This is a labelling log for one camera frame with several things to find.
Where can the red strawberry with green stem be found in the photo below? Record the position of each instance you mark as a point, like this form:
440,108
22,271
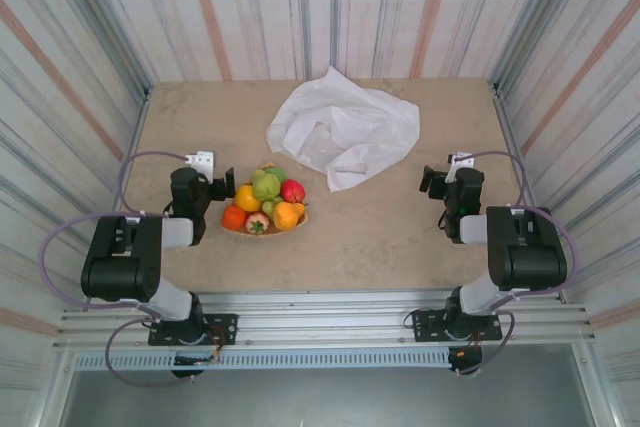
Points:
255,222

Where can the yellow-orange pear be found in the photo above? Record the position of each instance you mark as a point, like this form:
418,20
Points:
285,217

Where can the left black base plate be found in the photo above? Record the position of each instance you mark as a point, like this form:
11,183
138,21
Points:
225,329

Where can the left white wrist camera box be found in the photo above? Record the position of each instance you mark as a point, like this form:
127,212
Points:
202,162

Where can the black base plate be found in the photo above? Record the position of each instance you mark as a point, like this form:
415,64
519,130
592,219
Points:
225,329
427,324

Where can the black under-rail clamp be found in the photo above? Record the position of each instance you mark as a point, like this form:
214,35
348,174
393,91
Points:
465,362
187,369

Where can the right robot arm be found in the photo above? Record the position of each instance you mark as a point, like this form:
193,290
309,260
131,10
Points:
530,262

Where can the green pear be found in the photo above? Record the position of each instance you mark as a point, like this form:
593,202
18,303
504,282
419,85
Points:
262,188

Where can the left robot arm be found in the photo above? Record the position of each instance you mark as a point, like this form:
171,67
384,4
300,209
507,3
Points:
120,277

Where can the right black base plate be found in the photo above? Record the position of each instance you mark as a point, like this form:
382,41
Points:
427,324

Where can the aluminium frame post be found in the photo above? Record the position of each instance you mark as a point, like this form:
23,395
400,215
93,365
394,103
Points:
525,187
117,197

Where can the white plastic bag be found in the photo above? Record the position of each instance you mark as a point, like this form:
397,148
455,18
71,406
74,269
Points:
360,122

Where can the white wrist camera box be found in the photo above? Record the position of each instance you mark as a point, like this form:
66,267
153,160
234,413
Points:
457,164
202,162

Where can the red apple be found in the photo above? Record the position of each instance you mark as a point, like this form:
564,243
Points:
292,191

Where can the aluminium mounting rail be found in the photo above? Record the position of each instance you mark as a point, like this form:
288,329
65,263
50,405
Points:
325,317

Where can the yellow-orange orange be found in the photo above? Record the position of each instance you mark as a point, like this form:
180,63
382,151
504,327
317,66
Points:
246,198

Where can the wooden plate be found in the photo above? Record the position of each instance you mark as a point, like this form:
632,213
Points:
304,218

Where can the small green fruit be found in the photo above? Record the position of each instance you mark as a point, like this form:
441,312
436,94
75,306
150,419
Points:
270,207

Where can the orange-red persimmon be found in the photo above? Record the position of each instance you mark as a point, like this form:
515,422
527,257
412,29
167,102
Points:
232,217

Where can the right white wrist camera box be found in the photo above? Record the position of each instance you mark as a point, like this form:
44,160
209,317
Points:
457,164

